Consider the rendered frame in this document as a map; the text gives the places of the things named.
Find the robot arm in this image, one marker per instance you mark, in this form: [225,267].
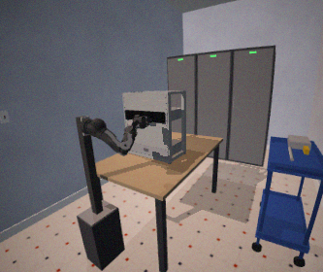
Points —
[108,137]

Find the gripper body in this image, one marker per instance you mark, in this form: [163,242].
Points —
[141,120]

